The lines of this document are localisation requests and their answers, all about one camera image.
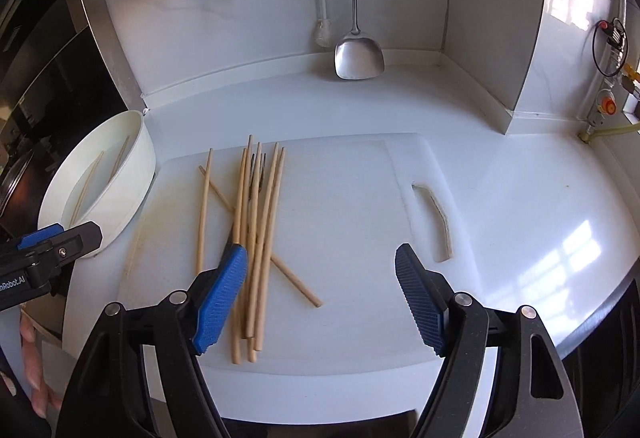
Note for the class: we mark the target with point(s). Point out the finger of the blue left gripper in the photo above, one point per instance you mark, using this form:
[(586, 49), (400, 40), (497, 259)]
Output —
[(39, 236)]

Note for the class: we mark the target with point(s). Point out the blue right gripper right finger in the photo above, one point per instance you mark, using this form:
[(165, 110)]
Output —
[(424, 299)]

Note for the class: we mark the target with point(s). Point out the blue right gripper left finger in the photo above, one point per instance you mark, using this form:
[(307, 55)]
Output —
[(213, 295)]

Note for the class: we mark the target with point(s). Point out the wooden chopstick three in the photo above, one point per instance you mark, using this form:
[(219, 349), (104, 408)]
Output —
[(236, 325)]

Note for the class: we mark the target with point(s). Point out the wooden chopstick five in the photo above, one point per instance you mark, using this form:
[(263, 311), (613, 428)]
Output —
[(254, 267)]

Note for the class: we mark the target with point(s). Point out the wooden chopstick two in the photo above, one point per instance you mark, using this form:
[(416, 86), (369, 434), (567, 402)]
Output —
[(276, 260)]

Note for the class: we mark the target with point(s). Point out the wooden chopstick four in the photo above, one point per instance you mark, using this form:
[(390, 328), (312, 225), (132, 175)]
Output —
[(246, 188)]

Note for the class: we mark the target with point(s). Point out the wooden chopstick six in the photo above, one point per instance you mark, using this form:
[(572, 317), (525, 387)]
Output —
[(261, 233)]

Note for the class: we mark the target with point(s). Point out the wooden chopstick seven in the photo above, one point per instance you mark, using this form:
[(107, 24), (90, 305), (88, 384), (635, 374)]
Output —
[(270, 230)]

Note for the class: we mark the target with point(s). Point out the person's hand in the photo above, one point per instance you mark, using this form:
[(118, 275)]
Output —
[(21, 364)]

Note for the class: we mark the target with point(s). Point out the wooden chopstick in bowl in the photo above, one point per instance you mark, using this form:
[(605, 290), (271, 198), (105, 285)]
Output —
[(84, 188)]

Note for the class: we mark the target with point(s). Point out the white oval bowl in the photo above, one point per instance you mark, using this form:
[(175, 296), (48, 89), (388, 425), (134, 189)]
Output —
[(111, 205)]

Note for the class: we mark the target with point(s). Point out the white plastic cutting board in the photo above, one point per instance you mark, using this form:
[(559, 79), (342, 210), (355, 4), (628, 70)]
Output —
[(345, 205)]

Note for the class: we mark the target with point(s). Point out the black stove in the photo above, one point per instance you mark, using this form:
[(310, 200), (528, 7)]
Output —
[(62, 74)]

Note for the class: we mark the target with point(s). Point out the steel spatula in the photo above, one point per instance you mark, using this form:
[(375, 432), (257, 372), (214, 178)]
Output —
[(357, 56)]

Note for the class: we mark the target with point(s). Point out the red gas valve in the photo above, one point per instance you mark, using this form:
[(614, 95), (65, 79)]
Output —
[(603, 106)]

